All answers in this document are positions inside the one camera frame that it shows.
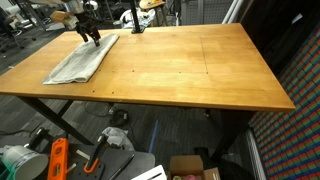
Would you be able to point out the white ribbed rail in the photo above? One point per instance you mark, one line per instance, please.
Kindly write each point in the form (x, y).
(255, 156)

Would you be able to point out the crumpled white cloth pile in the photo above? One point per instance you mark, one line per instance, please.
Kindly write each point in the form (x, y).
(146, 18)

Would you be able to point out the blue floor tape strip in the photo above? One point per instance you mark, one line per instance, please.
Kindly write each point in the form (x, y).
(153, 136)

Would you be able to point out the white flat box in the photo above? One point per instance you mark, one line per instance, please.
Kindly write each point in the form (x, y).
(150, 174)

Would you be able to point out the black pen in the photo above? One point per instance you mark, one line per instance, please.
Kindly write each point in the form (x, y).
(121, 166)

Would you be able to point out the black orange bar clamp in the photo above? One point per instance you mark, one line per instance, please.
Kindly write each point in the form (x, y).
(95, 155)

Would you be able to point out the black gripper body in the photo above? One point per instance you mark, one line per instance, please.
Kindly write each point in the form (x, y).
(86, 22)

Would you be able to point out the round wooden stool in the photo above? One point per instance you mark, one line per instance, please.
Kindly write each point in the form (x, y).
(151, 4)

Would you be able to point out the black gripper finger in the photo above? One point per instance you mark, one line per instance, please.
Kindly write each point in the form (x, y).
(82, 36)
(96, 38)

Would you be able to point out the white plastic bucket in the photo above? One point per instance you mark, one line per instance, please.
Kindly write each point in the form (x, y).
(23, 161)

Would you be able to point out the white vertical pipes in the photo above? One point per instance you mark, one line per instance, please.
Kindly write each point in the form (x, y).
(233, 10)

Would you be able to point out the crumpled white plastic bag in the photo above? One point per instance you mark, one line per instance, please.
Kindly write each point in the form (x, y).
(116, 136)

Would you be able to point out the black bag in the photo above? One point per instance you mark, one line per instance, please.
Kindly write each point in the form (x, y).
(236, 171)

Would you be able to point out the black office chair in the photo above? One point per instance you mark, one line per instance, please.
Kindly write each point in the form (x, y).
(8, 25)

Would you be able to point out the olive wrist camera mount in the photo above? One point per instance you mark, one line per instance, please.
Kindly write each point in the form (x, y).
(63, 18)

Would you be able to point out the white cloth towel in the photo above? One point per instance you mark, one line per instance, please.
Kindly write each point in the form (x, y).
(78, 63)

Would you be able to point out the black perforated board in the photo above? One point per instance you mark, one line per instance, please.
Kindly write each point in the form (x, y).
(113, 159)

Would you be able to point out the open cardboard box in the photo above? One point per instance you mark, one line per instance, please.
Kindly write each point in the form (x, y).
(186, 163)

